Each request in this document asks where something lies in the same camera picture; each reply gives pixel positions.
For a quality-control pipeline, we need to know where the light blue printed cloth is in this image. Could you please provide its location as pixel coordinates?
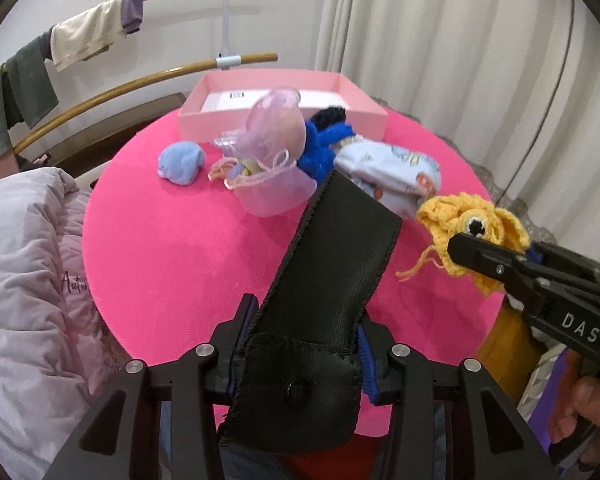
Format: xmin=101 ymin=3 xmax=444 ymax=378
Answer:
xmin=334 ymin=136 xmax=442 ymax=219

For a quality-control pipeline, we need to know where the blue knitted toy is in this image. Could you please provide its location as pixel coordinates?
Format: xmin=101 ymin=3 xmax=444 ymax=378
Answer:
xmin=297 ymin=106 xmax=355 ymax=185

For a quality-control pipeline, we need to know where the grey quilted duvet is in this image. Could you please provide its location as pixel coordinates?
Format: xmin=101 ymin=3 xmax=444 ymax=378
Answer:
xmin=0 ymin=168 xmax=117 ymax=479

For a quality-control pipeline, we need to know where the pink cardboard box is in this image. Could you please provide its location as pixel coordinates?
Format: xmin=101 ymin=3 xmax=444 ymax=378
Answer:
xmin=178 ymin=68 xmax=388 ymax=143

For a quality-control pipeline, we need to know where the dark green towel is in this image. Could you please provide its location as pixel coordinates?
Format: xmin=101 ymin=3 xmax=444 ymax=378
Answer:
xmin=0 ymin=30 xmax=59 ymax=158

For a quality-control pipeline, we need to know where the black leather pouch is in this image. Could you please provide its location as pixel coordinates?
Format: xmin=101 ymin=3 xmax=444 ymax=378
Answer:
xmin=220 ymin=171 xmax=401 ymax=454

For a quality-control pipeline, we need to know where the white curtain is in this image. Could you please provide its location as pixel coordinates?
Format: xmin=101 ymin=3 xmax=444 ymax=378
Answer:
xmin=316 ymin=0 xmax=600 ymax=262

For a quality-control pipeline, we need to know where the yellow crochet toy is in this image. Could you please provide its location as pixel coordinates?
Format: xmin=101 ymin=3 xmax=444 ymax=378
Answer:
xmin=396 ymin=193 xmax=531 ymax=297

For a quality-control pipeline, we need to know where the right hand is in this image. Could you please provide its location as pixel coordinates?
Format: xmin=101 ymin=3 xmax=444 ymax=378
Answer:
xmin=547 ymin=376 xmax=600 ymax=446

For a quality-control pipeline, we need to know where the cream cloth on barre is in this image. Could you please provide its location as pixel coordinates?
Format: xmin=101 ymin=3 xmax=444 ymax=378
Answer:
xmin=50 ymin=0 xmax=126 ymax=72

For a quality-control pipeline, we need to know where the wooden ballet barre stand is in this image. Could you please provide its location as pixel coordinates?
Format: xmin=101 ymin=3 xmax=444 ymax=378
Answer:
xmin=14 ymin=0 xmax=278 ymax=154

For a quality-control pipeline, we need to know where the low dark wood cabinet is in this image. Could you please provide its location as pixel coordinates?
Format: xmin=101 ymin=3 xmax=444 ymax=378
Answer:
xmin=16 ymin=92 xmax=186 ymax=178

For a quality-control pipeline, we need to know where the black cable by curtain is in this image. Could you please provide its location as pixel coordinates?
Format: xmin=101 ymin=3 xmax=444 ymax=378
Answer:
xmin=494 ymin=0 xmax=578 ymax=196

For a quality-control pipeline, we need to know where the light blue sock ball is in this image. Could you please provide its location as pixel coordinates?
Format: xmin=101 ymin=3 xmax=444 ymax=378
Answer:
xmin=157 ymin=141 xmax=206 ymax=186

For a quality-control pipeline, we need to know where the purple cloth on barre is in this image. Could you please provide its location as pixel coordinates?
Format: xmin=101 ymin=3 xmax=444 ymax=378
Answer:
xmin=121 ymin=0 xmax=144 ymax=35

